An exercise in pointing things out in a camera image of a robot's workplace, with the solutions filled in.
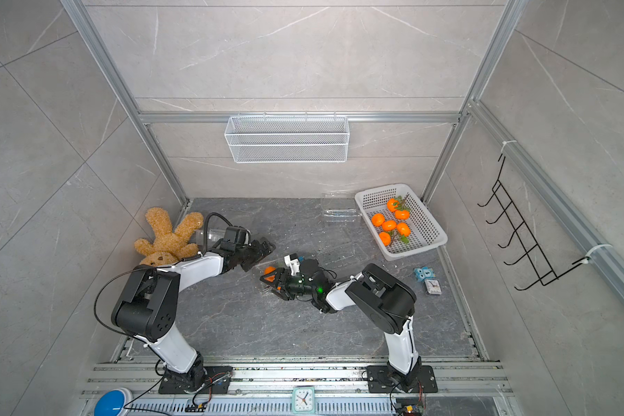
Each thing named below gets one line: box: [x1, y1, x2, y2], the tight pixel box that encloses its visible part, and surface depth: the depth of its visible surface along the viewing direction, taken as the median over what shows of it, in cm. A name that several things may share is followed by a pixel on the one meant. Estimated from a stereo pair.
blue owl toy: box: [413, 266, 436, 282], surface depth 97 cm
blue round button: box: [93, 387, 133, 416], surface depth 70 cm
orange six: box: [395, 209, 410, 221], surface depth 113 cm
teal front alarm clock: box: [292, 386, 316, 415], surface depth 70 cm
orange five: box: [386, 197, 400, 213], surface depth 116 cm
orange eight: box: [396, 221, 411, 237], surface depth 106 cm
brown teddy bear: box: [133, 207, 204, 267], surface depth 97 cm
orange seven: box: [382, 220, 397, 232], surface depth 106 cm
